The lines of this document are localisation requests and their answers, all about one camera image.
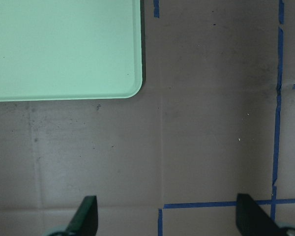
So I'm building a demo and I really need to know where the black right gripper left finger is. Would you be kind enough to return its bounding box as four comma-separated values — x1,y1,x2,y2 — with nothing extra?
64,196,98,236

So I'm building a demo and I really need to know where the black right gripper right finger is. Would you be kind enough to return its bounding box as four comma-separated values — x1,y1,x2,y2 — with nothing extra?
236,194,287,236

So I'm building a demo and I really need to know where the mint green tray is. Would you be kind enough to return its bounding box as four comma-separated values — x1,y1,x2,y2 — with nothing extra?
0,0,144,102

